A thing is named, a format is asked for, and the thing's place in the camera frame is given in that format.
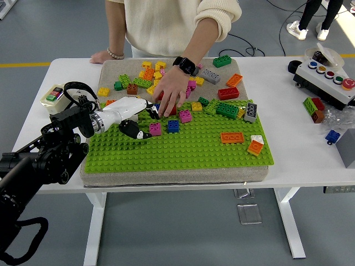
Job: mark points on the yellow square brick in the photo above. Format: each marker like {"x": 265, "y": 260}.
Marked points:
{"x": 197, "y": 106}

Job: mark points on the black wristwatch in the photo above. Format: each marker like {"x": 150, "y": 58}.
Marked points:
{"x": 185, "y": 66}

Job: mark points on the dark small part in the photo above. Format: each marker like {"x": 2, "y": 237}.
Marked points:
{"x": 318, "y": 56}

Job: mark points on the pink square brick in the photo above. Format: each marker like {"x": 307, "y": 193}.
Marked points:
{"x": 188, "y": 92}
{"x": 155, "y": 129}
{"x": 185, "y": 116}

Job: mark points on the clear plastic bag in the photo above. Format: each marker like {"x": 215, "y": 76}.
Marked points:
{"x": 337, "y": 119}

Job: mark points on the orange long brick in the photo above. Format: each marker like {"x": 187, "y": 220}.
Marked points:
{"x": 110, "y": 102}

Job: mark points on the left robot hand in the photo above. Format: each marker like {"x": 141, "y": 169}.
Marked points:
{"x": 124, "y": 108}

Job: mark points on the person's left forearm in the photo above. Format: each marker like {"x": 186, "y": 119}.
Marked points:
{"x": 199, "y": 41}

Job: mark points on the table control panel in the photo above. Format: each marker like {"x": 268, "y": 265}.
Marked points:
{"x": 338, "y": 189}

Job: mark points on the clear floor plate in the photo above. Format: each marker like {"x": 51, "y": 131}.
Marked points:
{"x": 244, "y": 193}
{"x": 249, "y": 214}

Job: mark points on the clear round container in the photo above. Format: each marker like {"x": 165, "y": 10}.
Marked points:
{"x": 331, "y": 56}

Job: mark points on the brown square brick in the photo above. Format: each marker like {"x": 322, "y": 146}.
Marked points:
{"x": 132, "y": 89}

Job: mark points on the green studded baseplate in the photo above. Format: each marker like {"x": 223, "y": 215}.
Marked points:
{"x": 194, "y": 155}

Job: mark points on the light green long brick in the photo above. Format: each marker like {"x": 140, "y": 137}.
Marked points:
{"x": 142, "y": 82}

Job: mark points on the red square brick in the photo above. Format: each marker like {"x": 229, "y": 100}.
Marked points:
{"x": 173, "y": 110}

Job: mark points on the white table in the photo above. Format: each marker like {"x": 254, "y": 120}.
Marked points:
{"x": 299, "y": 155}

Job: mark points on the person's right hand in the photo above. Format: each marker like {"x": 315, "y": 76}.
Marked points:
{"x": 100, "y": 57}

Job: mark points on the grey-brown foam mat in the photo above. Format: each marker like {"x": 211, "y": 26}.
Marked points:
{"x": 172, "y": 178}

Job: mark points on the white furniture base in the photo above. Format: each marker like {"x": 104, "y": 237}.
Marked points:
{"x": 5, "y": 11}

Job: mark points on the dark grey slope brick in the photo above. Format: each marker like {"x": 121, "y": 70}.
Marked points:
{"x": 196, "y": 72}

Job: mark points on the red long brick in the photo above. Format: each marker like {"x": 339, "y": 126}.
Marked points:
{"x": 228, "y": 93}

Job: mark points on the beige switch box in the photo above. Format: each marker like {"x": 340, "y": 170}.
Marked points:
{"x": 54, "y": 95}

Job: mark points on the person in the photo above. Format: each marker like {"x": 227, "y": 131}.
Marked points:
{"x": 308, "y": 14}
{"x": 161, "y": 25}

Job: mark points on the grey box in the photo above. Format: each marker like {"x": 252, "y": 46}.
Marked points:
{"x": 348, "y": 151}

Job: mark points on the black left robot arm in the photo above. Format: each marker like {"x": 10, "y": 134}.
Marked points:
{"x": 63, "y": 119}

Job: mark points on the white push-button control box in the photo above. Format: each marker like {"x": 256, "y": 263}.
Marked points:
{"x": 319, "y": 80}

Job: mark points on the orange and yellow brick stack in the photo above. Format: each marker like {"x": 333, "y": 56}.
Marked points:
{"x": 255, "y": 148}

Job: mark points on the dark green long brick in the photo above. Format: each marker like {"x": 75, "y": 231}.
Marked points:
{"x": 227, "y": 110}

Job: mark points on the grey long brick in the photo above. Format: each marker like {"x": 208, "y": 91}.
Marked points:
{"x": 210, "y": 76}
{"x": 251, "y": 112}

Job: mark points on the small dark green brick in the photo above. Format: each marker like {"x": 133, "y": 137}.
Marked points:
{"x": 204, "y": 101}
{"x": 118, "y": 86}

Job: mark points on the orange flat brick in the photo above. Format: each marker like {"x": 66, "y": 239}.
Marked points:
{"x": 232, "y": 138}

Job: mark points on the yellow angled brick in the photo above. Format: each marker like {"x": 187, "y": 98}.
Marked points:
{"x": 160, "y": 65}

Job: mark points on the person's right forearm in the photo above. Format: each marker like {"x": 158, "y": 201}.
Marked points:
{"x": 115, "y": 27}

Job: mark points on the person's left hand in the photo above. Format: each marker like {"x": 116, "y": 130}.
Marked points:
{"x": 172, "y": 88}

